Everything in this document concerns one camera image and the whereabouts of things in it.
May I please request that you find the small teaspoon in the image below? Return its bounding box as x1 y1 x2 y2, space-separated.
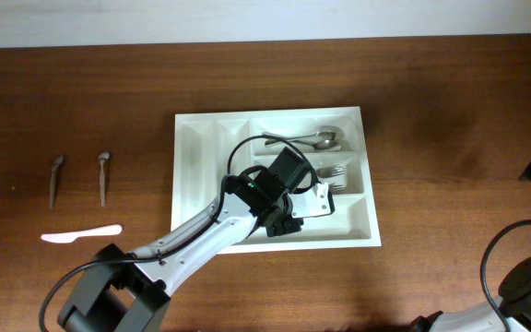
49 155 65 210
98 151 111 207

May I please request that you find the white plastic knife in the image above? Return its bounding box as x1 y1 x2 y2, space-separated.
41 224 123 243

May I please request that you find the metal fork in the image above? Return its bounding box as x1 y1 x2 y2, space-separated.
329 184 346 195
316 165 346 179

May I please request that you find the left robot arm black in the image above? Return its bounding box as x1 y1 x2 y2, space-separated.
57 148 335 332

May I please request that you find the metal tablespoon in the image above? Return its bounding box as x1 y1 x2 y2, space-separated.
290 138 341 152
263 125 345 148

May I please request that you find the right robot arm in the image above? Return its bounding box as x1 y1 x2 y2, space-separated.
407 219 531 332

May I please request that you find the white plastic cutlery tray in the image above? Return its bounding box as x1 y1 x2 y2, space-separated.
171 106 381 254

